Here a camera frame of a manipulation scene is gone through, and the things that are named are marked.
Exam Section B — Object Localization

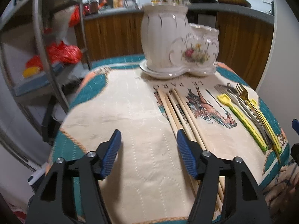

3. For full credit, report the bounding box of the light wooden chopstick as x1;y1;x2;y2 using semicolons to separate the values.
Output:
174;87;226;192
165;93;195;140
168;91;224;215
157;88;181;139
171;88;224;211

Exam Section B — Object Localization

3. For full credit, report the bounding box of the wooden kitchen counter cabinet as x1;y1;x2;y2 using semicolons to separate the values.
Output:
75;9;274;90

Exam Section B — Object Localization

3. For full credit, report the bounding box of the yellow plastic utensil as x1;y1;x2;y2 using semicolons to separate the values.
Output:
249;99;282;154

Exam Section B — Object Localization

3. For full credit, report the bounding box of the gold metal fork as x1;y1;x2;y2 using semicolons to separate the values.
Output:
236;83;282;165

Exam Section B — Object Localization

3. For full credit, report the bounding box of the yellow green plastic spoon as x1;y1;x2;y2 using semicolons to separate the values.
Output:
217;94;268;152

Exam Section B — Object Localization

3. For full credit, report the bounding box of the silver metal fork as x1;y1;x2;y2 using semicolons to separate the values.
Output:
214;84;272;151

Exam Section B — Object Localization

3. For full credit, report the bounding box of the quilted teal cream table mat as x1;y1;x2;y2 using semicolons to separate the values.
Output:
49;55;290;223

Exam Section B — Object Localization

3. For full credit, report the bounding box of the yellow object on shelf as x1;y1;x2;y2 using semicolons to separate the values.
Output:
22;66;41;78

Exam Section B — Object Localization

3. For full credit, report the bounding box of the white floral ceramic utensil holder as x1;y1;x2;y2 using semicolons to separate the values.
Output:
141;2;219;76

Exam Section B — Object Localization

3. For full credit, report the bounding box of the red plastic bag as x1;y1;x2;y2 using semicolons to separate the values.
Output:
25;41;83;69

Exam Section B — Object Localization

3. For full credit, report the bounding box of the metal shelf rack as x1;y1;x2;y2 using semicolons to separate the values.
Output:
1;0;92;170

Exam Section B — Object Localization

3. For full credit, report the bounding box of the white ceramic saucer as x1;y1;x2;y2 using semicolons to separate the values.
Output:
139;59;188;80

